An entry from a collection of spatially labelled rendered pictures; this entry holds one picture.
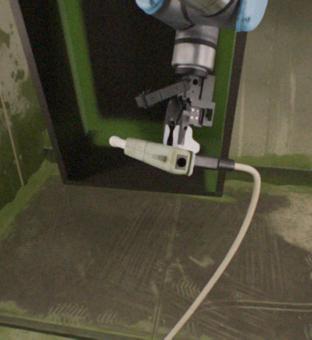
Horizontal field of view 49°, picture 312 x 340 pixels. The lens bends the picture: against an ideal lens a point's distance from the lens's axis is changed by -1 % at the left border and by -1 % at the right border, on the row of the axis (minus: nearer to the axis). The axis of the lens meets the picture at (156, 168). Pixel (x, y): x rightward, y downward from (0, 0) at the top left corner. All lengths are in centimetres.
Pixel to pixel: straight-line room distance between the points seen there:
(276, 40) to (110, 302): 169
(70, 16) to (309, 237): 144
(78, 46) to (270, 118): 120
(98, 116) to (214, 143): 52
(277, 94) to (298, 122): 20
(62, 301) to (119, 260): 30
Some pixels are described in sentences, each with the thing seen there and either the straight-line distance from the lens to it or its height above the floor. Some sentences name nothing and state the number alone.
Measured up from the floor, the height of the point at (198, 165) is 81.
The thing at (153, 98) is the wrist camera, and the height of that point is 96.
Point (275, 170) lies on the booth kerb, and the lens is 210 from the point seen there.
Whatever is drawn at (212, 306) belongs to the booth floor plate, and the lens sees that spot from 145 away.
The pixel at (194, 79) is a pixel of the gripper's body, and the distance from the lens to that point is 79.
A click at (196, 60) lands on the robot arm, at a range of 74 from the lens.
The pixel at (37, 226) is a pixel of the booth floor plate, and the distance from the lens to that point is 186.
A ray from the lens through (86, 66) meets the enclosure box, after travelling 143.
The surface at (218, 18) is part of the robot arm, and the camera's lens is 58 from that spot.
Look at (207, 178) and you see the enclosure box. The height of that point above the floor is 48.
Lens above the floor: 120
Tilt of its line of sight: 32 degrees down
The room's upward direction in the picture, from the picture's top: straight up
